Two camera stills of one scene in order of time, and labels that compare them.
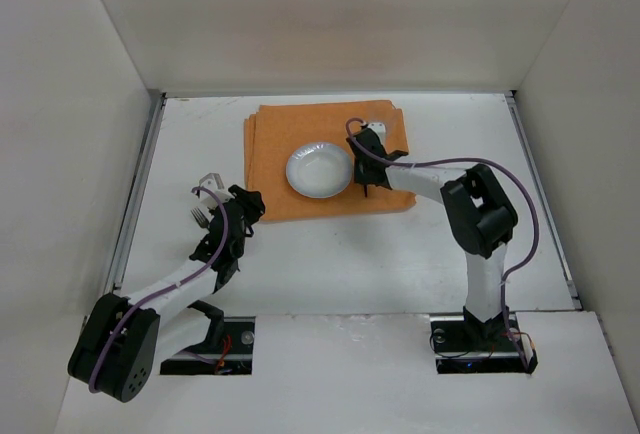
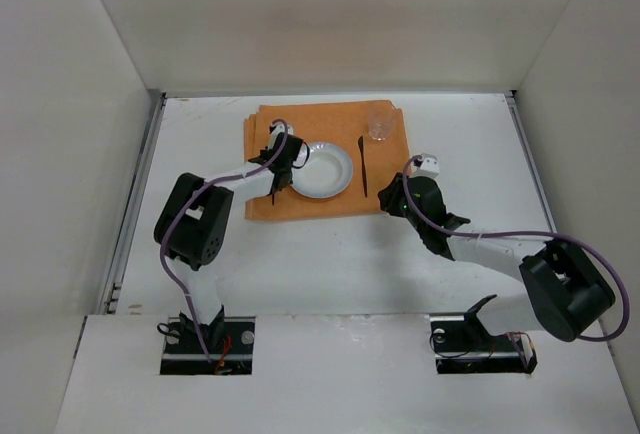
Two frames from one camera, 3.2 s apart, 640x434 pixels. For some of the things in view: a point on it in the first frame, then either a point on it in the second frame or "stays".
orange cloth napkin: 273,131 stays
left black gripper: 220,242 → 279,174
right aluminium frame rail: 575,303 stays
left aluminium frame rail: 135,199 stays
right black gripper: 365,174 → 393,196
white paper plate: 318,170 stays
